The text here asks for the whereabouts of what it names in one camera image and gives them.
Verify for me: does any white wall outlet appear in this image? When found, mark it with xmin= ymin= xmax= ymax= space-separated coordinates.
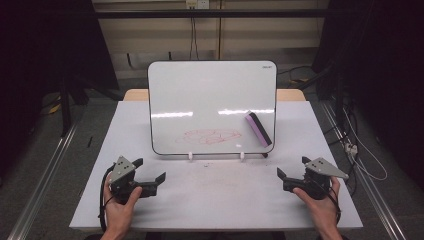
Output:
xmin=185 ymin=0 xmax=211 ymax=10

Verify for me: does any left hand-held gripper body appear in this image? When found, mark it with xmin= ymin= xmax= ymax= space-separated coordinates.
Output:
xmin=109 ymin=155 xmax=141 ymax=204

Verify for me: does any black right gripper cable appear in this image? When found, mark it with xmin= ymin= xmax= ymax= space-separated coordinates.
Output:
xmin=328 ymin=186 xmax=343 ymax=225

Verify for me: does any white whiteboard with black rim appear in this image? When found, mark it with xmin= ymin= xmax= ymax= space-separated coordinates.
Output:
xmin=147 ymin=60 xmax=278 ymax=157

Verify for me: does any black hanging cable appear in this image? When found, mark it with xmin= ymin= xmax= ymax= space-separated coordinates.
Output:
xmin=189 ymin=16 xmax=200 ymax=62

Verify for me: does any black horizontal bar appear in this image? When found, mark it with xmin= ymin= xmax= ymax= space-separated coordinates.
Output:
xmin=93 ymin=9 xmax=334 ymax=20

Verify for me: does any black curtain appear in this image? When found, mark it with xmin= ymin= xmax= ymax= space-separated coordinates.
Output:
xmin=0 ymin=0 xmax=120 ymax=174
xmin=312 ymin=0 xmax=424 ymax=188

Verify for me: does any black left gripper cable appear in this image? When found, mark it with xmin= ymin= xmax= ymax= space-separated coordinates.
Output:
xmin=98 ymin=165 xmax=116 ymax=233

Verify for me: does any person's left hand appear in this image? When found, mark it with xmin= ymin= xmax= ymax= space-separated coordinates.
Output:
xmin=103 ymin=181 xmax=143 ymax=233

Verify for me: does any white floor cable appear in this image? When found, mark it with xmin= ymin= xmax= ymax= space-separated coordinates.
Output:
xmin=342 ymin=107 xmax=389 ymax=182

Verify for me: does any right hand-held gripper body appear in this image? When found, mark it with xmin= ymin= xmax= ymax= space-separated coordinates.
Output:
xmin=304 ymin=157 xmax=349 ymax=201

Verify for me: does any metal floor rail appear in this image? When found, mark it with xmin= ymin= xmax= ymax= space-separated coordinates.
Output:
xmin=320 ymin=100 xmax=407 ymax=240
xmin=7 ymin=122 xmax=80 ymax=240

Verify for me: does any person's right hand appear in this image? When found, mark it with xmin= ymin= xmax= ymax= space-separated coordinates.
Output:
xmin=293 ymin=178 xmax=341 ymax=231

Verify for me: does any purple and black eraser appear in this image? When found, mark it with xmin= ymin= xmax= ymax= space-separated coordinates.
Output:
xmin=244 ymin=111 xmax=273 ymax=148

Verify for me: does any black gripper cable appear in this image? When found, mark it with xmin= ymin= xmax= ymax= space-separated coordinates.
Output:
xmin=328 ymin=186 xmax=343 ymax=225
xmin=98 ymin=165 xmax=116 ymax=233

